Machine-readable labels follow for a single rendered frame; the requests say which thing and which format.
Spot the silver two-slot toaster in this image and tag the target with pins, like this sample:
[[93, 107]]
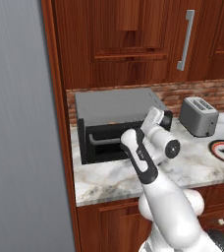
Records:
[[197, 118]]

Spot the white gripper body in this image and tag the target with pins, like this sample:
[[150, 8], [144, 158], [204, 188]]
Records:
[[152, 118]]

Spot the grey fridge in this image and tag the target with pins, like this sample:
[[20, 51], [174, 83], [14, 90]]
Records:
[[19, 131]]

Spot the wooden drawer front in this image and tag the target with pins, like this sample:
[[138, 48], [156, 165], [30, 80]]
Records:
[[220, 215], [220, 195]]

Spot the wooden base cupboard door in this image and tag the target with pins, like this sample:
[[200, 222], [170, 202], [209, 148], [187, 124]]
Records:
[[110, 226]]

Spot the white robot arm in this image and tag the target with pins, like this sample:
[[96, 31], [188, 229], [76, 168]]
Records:
[[169, 203]]

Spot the black toaster oven door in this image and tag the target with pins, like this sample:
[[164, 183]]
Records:
[[99, 156]]

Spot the orange-rimmed white plate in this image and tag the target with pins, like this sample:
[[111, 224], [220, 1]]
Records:
[[217, 151]]

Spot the wooden cupboard side panel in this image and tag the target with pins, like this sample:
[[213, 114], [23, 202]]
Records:
[[60, 98]]

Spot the grey toaster oven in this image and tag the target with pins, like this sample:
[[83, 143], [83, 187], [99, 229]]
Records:
[[114, 105]]

